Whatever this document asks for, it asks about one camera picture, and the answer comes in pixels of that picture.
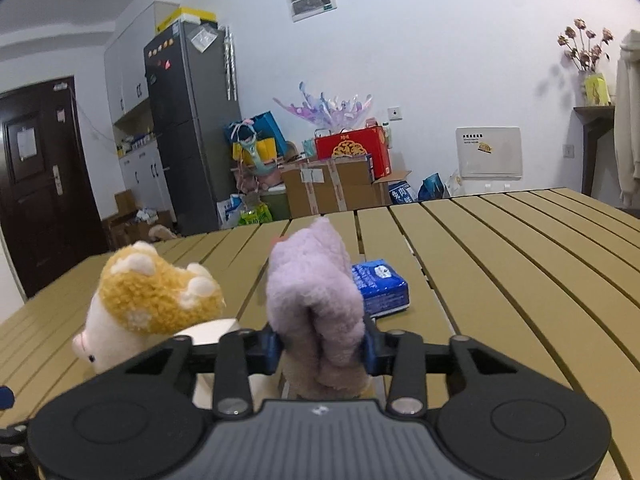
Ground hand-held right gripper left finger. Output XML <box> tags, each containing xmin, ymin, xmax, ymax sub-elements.
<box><xmin>119</xmin><ymin>326</ymin><xmax>282</xmax><ymax>420</ymax></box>

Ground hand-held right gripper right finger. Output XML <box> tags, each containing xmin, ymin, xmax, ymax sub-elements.
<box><xmin>363</xmin><ymin>329</ymin><xmax>522</xmax><ymax>418</ymax></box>

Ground lavender plush toy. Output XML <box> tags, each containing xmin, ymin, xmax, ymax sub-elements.
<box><xmin>264</xmin><ymin>216</ymin><xmax>373</xmax><ymax>401</ymax></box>

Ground white yellow alpaca plush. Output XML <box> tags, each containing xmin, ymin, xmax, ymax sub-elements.
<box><xmin>71</xmin><ymin>241</ymin><xmax>226</xmax><ymax>376</ymax></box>

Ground blue tissue packet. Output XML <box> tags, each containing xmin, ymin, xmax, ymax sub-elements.
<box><xmin>350</xmin><ymin>259</ymin><xmax>411</xmax><ymax>319</ymax></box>

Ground green plastic bag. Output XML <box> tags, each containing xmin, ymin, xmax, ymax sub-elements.
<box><xmin>239</xmin><ymin>205</ymin><xmax>273</xmax><ymax>226</ymax></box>

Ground white blue plastic bag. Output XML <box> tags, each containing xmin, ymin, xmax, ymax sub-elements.
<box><xmin>216</xmin><ymin>195</ymin><xmax>246</xmax><ymax>229</ymax></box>

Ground khaki folding table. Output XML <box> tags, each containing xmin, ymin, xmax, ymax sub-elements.
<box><xmin>0</xmin><ymin>187</ymin><xmax>640</xmax><ymax>480</ymax></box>

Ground open cardboard box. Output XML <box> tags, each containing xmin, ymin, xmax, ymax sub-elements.
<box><xmin>372</xmin><ymin>170</ymin><xmax>414</xmax><ymax>206</ymax></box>

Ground large taped cardboard box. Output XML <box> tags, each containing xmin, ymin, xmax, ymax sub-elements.
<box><xmin>280</xmin><ymin>155</ymin><xmax>374</xmax><ymax>216</ymax></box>

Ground dark wooden door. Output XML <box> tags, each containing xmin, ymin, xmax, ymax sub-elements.
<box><xmin>0</xmin><ymin>76</ymin><xmax>96</xmax><ymax>299</ymax></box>

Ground yellow gift bag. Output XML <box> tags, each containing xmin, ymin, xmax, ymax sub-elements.
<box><xmin>232</xmin><ymin>137</ymin><xmax>277</xmax><ymax>166</ymax></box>

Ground red gift box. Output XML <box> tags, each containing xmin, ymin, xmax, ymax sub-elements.
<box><xmin>314</xmin><ymin>126</ymin><xmax>392</xmax><ymax>181</ymax></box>

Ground small cardboard box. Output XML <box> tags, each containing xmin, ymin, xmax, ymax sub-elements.
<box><xmin>102</xmin><ymin>190</ymin><xmax>173</xmax><ymax>249</ymax></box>

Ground white kitchen cabinet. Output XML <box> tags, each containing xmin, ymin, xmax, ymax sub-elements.
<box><xmin>104</xmin><ymin>0</ymin><xmax>174</xmax><ymax>221</ymax></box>

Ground blue gift bag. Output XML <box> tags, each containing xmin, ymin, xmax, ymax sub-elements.
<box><xmin>224</xmin><ymin>111</ymin><xmax>290</xmax><ymax>159</ymax></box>

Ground grey refrigerator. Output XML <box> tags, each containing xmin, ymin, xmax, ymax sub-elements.
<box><xmin>144</xmin><ymin>20</ymin><xmax>243</xmax><ymax>236</ymax></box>

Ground iridescent paper bouquet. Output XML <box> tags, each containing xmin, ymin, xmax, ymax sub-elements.
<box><xmin>272</xmin><ymin>81</ymin><xmax>375</xmax><ymax>134</ymax></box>

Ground silver foil streamers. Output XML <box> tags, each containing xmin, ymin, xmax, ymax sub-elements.
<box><xmin>222</xmin><ymin>25</ymin><xmax>241</xmax><ymax>103</ymax></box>

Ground dark wooden shelf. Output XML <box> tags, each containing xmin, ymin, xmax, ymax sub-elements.
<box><xmin>573</xmin><ymin>105</ymin><xmax>619</xmax><ymax>199</ymax></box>

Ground cream coat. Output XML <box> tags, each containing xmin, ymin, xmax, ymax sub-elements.
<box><xmin>612</xmin><ymin>30</ymin><xmax>640</xmax><ymax>206</ymax></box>

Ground yellow box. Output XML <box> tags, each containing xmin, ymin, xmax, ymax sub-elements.
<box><xmin>155</xmin><ymin>7</ymin><xmax>221</xmax><ymax>36</ymax></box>

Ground yellow vase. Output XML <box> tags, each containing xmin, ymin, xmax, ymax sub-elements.
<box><xmin>582</xmin><ymin>72</ymin><xmax>611</xmax><ymax>107</ymax></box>

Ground dried flowers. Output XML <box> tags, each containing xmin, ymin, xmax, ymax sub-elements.
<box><xmin>557</xmin><ymin>18</ymin><xmax>615</xmax><ymax>74</ymax></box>

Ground white wall panel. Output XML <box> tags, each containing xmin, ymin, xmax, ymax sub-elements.
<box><xmin>455</xmin><ymin>126</ymin><xmax>524</xmax><ymax>181</ymax></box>

